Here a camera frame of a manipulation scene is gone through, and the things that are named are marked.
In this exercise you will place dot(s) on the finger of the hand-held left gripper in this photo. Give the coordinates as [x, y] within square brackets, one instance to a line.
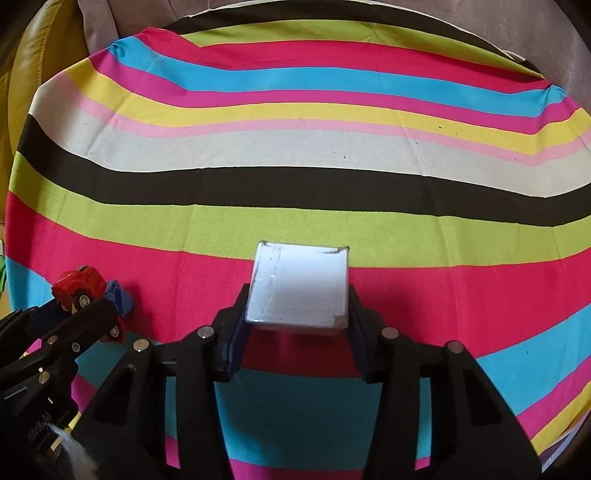
[78, 330]
[44, 317]

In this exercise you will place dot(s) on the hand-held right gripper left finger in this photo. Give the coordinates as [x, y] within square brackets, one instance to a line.
[235, 346]

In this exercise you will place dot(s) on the white fluffy cloth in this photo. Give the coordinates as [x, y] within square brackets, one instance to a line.
[71, 445]

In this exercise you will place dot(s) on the small white cube box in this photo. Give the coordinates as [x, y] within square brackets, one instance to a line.
[298, 286]

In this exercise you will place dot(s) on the colourful striped cloth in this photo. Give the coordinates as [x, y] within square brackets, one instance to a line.
[295, 147]

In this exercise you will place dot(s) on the green cloth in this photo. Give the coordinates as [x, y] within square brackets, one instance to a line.
[2, 272]

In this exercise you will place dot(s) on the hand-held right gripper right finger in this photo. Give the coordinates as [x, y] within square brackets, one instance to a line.
[358, 350]

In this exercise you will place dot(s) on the yellow leather sofa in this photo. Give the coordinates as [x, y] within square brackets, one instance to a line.
[27, 69]

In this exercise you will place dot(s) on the red and blue toy car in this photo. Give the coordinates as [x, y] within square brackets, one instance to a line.
[74, 281]

